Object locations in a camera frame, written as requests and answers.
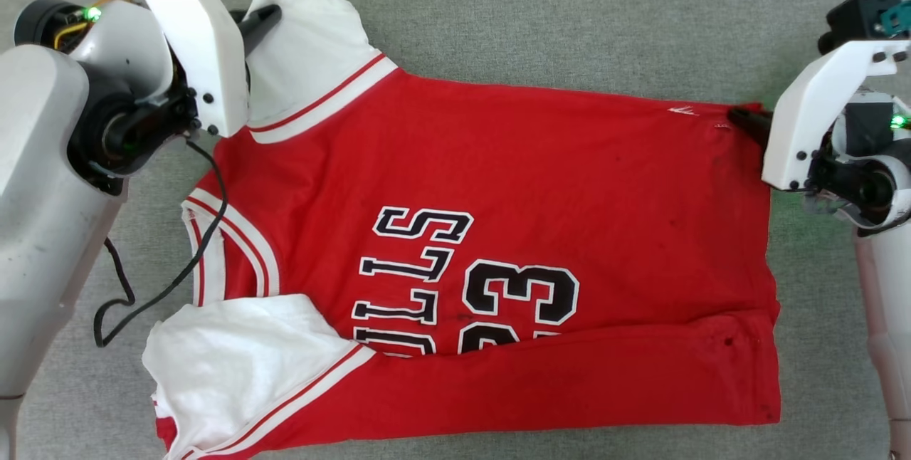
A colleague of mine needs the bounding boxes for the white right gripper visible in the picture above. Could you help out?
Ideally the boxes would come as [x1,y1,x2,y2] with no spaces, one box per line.
[727,38,911,192]

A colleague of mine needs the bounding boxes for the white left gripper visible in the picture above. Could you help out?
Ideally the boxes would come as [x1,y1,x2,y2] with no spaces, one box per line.
[94,0,283,139]

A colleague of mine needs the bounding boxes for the red basketball jersey white sleeves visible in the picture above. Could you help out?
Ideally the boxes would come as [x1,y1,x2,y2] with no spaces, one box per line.
[142,0,783,460]

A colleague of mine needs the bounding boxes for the grey fabric sofa seat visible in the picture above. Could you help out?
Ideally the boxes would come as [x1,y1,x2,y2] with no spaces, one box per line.
[0,0,911,460]

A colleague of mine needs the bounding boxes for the teal right camera cable plug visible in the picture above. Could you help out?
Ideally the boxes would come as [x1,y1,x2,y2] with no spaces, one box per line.
[880,0,911,38]

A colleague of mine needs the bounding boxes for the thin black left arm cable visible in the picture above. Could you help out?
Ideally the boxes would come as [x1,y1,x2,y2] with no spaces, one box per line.
[93,137,231,349]

